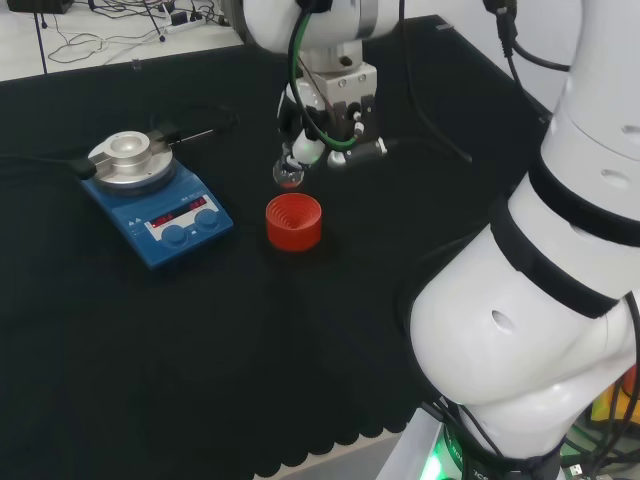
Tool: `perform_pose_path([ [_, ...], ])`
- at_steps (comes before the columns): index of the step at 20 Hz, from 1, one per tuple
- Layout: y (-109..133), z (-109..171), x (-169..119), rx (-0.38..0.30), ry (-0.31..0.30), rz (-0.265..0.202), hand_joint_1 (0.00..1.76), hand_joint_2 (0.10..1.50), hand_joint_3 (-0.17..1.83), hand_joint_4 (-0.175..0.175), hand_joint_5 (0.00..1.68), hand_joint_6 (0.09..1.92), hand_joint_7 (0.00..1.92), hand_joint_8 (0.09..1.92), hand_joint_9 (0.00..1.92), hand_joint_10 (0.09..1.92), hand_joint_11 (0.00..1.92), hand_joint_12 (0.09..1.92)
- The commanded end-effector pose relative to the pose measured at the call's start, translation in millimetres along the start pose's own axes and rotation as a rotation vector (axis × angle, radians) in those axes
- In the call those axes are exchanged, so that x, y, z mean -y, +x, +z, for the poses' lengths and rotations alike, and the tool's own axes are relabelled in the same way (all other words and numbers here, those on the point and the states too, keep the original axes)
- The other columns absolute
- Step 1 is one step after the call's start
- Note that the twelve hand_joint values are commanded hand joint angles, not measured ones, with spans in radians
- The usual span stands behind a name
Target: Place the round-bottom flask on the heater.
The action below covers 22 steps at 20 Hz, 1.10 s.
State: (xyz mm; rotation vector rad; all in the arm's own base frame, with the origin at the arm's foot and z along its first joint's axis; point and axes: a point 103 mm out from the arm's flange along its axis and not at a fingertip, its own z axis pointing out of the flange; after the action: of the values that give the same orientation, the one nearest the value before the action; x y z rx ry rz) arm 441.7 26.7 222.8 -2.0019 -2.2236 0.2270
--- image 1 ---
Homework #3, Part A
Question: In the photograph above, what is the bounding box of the black bench cloth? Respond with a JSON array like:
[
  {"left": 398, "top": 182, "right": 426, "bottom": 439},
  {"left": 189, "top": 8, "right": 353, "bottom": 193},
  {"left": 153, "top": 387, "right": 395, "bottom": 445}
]
[{"left": 0, "top": 14, "right": 554, "bottom": 480}]

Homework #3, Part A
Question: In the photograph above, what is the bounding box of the clear glass round-bottom flask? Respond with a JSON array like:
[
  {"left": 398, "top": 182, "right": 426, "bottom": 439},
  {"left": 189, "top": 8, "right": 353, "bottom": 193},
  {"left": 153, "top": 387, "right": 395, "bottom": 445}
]
[{"left": 272, "top": 150, "right": 306, "bottom": 191}]

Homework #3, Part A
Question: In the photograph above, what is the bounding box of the white power strip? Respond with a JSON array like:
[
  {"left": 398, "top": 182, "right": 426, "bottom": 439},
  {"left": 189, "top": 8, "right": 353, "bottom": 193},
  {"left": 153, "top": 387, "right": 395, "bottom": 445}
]
[{"left": 166, "top": 10, "right": 207, "bottom": 35}]

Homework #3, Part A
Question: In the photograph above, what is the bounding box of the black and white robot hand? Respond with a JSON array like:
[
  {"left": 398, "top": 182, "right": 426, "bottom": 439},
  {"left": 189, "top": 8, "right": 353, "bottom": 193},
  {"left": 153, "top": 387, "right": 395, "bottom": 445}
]
[{"left": 276, "top": 63, "right": 389, "bottom": 171}]

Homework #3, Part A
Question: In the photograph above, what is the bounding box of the black box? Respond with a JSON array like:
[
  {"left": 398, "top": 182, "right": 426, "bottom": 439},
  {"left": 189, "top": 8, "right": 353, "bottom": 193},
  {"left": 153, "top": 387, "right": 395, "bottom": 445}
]
[{"left": 6, "top": 0, "right": 75, "bottom": 16}]

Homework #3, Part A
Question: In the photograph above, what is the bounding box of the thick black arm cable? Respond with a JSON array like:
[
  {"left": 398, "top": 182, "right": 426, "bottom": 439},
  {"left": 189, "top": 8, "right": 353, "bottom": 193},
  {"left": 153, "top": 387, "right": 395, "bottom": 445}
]
[{"left": 482, "top": 0, "right": 572, "bottom": 72}]

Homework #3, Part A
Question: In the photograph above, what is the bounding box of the black heater power cable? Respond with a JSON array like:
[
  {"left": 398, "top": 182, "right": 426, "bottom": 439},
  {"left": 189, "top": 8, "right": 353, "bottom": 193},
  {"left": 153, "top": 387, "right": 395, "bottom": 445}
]
[{"left": 0, "top": 154, "right": 97, "bottom": 179}]

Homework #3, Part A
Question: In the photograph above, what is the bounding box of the red ribbed flask ring stand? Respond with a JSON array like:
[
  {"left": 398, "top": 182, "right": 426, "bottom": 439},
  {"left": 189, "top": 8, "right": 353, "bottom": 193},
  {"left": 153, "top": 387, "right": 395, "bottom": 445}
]
[{"left": 265, "top": 192, "right": 323, "bottom": 250}]

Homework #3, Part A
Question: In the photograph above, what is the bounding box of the black heater probe cable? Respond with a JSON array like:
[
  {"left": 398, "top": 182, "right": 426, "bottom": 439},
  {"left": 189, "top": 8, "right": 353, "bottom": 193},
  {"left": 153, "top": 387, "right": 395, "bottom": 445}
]
[{"left": 148, "top": 105, "right": 240, "bottom": 147}]

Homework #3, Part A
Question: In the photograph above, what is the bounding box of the yellow stop button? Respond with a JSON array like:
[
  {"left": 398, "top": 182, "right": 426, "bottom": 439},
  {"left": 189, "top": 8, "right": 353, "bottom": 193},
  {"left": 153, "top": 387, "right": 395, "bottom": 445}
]
[{"left": 591, "top": 367, "right": 640, "bottom": 426}]

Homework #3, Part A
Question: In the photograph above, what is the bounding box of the heater with blue base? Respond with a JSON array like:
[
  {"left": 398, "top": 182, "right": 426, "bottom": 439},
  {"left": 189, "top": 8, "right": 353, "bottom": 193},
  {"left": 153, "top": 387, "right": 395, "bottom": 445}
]
[{"left": 79, "top": 128, "right": 236, "bottom": 272}]

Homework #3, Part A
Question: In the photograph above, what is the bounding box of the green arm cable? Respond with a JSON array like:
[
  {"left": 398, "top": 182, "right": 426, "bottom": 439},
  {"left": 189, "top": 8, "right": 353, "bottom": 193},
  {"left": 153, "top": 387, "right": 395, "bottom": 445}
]
[{"left": 286, "top": 8, "right": 359, "bottom": 151}]

